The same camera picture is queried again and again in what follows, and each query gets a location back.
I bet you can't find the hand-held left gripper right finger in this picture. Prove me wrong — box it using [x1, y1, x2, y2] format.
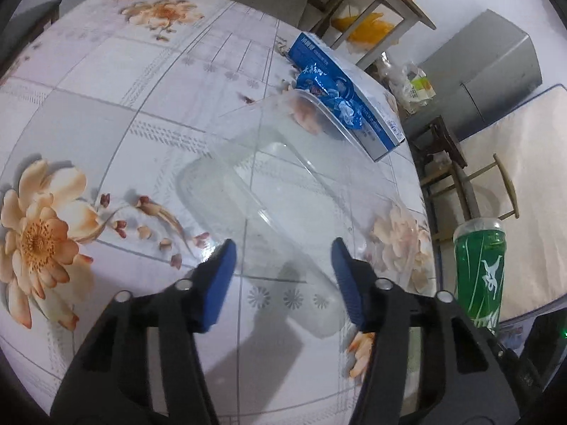
[331, 238, 521, 425]

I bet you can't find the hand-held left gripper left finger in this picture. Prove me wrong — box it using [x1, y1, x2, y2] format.
[50, 239, 237, 425]

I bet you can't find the green plastic bottle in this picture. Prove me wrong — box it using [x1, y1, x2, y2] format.
[453, 218, 506, 337]

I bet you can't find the clear plastic container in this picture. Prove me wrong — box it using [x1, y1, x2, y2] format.
[176, 87, 433, 340]

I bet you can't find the light wooden chair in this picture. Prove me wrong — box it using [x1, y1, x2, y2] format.
[425, 153, 519, 236]

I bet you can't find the blue cardboard box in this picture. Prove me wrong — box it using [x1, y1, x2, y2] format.
[287, 32, 406, 163]

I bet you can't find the dark wooden stool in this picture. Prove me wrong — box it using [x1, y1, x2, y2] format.
[408, 115, 468, 196]

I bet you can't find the blue crumpled wrapper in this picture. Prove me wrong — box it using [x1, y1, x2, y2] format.
[294, 64, 366, 130]

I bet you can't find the white plastic bag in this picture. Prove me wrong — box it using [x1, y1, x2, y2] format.
[376, 53, 437, 117]

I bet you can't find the yellow plastic bag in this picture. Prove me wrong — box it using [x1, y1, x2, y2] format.
[332, 12, 395, 43]

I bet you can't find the grey metal cabinet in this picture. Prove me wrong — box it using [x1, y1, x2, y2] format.
[419, 9, 544, 143]

